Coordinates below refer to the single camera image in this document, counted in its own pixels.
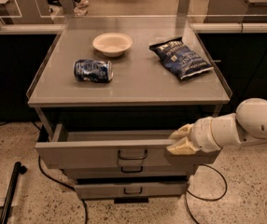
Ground grey background desk left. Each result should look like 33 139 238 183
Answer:
0 0 53 24

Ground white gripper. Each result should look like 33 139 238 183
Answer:
166 117 221 155

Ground black cable left floor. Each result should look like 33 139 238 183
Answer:
30 121 89 224

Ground blue crushed soda can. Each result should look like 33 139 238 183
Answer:
74 59 113 83

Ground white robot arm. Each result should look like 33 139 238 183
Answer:
166 98 267 155

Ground grey top drawer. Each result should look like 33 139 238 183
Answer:
35 124 218 169

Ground grey bottom drawer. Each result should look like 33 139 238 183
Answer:
75 181 187 200

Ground grey middle drawer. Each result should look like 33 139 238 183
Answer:
65 164 196 179

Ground black pole on floor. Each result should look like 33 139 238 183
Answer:
0 161 27 224

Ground blue chip bag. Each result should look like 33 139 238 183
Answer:
149 36 213 80

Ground person's feet in sneakers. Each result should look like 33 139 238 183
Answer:
73 0 89 17

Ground clear acrylic barrier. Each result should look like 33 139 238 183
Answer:
0 0 267 26

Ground grey drawer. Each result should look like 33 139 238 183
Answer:
65 164 196 179
75 181 187 200
35 124 218 169

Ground black cable floor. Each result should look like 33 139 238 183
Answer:
184 163 229 224
30 121 89 224

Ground grey drawer cabinet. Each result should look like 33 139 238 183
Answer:
26 15 233 204

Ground black cable right floor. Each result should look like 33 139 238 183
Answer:
184 163 229 224

